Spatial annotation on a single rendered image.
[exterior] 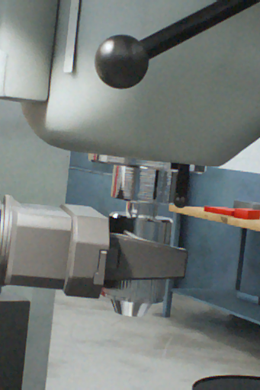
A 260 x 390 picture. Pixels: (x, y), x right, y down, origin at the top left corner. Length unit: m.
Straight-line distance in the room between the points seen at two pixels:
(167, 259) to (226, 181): 7.20
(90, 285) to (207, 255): 7.41
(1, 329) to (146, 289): 0.43
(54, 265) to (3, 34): 0.15
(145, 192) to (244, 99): 0.10
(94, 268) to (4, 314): 0.46
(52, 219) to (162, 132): 0.10
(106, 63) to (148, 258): 0.18
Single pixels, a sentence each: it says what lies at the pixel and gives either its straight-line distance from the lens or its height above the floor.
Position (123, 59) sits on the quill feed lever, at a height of 1.36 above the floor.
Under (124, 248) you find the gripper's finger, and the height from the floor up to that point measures 1.25.
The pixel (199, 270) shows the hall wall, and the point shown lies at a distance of 8.09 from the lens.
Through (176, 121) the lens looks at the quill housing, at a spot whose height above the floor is 1.34.
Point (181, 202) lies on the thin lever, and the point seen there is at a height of 1.28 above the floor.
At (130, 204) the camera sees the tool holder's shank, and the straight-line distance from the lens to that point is 0.64.
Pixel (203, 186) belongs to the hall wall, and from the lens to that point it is 8.10.
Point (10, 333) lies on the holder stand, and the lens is 1.05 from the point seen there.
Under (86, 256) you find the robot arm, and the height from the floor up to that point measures 1.24.
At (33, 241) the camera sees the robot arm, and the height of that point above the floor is 1.25.
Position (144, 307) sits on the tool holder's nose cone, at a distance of 0.64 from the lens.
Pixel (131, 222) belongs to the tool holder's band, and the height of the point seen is 1.26.
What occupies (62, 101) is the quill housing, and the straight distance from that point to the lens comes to 0.57.
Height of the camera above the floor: 1.32
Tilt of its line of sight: 3 degrees down
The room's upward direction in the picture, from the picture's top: 6 degrees clockwise
